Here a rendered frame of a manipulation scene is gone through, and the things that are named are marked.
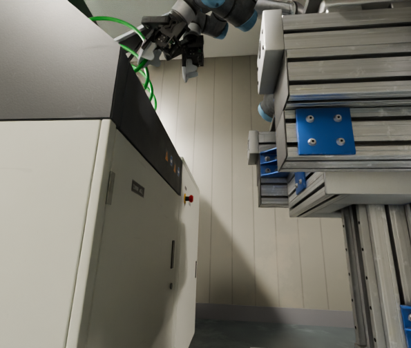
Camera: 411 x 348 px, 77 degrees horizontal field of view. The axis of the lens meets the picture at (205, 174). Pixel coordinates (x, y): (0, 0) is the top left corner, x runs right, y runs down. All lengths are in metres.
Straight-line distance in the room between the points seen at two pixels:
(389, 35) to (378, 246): 0.42
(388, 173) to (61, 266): 0.60
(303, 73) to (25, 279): 0.55
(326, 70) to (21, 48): 0.59
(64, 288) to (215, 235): 2.10
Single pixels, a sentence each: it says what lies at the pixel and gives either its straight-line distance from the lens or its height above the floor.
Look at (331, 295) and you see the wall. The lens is 2.63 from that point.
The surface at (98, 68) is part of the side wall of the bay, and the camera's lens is 0.57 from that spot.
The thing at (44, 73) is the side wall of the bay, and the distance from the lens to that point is 0.63.
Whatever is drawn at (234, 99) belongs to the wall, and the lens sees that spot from 2.94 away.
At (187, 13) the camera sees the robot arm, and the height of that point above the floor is 1.33.
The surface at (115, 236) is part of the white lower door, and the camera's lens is 0.52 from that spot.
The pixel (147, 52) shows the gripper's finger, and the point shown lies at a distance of 1.01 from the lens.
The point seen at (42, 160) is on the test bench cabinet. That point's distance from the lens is 0.53.
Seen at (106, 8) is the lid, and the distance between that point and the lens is 1.46.
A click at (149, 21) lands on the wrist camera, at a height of 1.33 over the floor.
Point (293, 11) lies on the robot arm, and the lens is 1.38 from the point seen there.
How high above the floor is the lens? 0.57
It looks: 16 degrees up
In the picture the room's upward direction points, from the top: 2 degrees clockwise
